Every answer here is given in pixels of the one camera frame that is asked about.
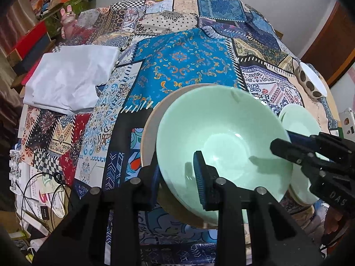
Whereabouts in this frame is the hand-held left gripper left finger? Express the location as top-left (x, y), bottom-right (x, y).
top-left (32, 163), bottom-right (162, 266)

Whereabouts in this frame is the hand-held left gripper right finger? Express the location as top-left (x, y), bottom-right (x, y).
top-left (193, 150), bottom-right (323, 266)

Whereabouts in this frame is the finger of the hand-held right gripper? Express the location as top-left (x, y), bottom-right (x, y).
top-left (270, 137), bottom-right (334, 178)
top-left (288, 132), bottom-right (355, 159)

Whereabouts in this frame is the green plate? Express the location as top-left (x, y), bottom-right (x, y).
top-left (278, 104), bottom-right (330, 204)

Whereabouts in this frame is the beige plate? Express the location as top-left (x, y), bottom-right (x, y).
top-left (140, 83), bottom-right (222, 230)

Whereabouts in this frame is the green bowl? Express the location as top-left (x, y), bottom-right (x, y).
top-left (156, 85), bottom-right (294, 226)

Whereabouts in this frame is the person's right hand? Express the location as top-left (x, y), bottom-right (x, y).
top-left (323, 208), bottom-right (353, 237)

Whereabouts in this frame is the white printed box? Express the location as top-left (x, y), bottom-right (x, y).
top-left (340, 108), bottom-right (355, 142)

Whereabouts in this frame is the white polka dot bowl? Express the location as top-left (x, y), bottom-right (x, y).
top-left (294, 61), bottom-right (328, 102)

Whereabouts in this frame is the wooden door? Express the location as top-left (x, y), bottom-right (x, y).
top-left (301, 1), bottom-right (355, 86)

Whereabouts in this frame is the pile of papers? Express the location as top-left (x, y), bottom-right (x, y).
top-left (10, 150), bottom-right (73, 236)

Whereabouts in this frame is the patchwork blanket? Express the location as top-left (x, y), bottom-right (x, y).
top-left (10, 0), bottom-right (340, 258)

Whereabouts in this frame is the folded white cloth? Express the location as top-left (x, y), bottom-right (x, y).
top-left (23, 45), bottom-right (120, 115)

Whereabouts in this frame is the striped curtain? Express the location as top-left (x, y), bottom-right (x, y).
top-left (0, 0), bottom-right (28, 133)

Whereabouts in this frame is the pink rabbit toy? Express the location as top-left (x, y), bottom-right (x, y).
top-left (59, 5), bottom-right (78, 39)

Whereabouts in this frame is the red box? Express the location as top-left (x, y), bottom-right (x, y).
top-left (7, 21), bottom-right (47, 59)

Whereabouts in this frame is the green patterned box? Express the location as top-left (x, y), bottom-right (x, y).
top-left (41, 0), bottom-right (92, 34)

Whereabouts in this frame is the black cable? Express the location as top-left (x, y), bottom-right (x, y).
top-left (22, 172), bottom-right (73, 228)

